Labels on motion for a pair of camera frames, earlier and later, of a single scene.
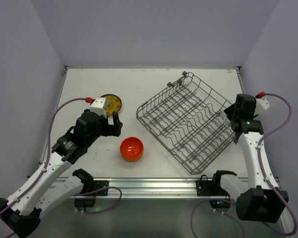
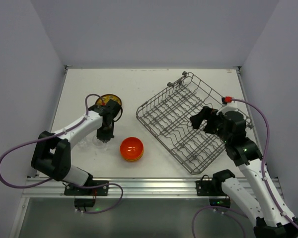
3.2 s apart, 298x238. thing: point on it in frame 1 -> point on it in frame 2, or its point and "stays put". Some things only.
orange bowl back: [131, 147] stays put
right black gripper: [232, 124] -> [209, 121]
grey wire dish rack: [188, 118] stays put
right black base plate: [209, 188] stays put
